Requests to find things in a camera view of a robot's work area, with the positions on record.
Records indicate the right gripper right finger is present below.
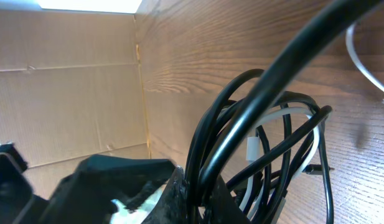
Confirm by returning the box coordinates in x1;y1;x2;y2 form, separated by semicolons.
199;176;251;224

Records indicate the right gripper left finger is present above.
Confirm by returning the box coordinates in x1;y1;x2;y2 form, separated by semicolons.
142;166;189;224

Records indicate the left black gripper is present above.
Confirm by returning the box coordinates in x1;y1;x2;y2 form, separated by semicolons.
0;144;176;223

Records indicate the white usb cable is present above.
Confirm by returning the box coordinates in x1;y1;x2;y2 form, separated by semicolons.
238;23;384;220

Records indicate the black usb cable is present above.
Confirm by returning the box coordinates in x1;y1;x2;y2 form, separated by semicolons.
184;0;384;224

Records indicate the cardboard wall panel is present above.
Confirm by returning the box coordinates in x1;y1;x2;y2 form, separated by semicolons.
0;9;152;200

